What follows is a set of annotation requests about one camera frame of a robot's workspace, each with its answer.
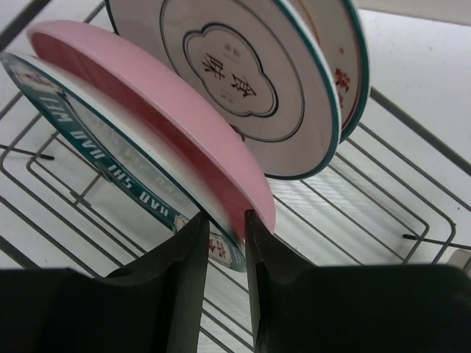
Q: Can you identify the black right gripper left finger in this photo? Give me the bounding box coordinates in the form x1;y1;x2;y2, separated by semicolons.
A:
1;213;210;352

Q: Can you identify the black wire dish rack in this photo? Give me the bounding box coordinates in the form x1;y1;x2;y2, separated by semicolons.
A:
1;1;470;352

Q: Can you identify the beige rack side hook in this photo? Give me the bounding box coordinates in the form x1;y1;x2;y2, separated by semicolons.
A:
447;249;470;268

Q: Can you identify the rear white plate red print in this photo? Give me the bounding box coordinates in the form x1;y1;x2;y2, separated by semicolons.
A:
292;0;370;141

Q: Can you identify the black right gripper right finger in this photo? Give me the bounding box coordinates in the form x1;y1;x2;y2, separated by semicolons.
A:
245;210;470;352

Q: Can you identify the green rimmed white plate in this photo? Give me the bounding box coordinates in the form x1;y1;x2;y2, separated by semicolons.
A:
1;52;246;272

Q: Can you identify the pink plastic plate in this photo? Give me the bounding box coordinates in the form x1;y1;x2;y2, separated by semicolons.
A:
27;21;276;239

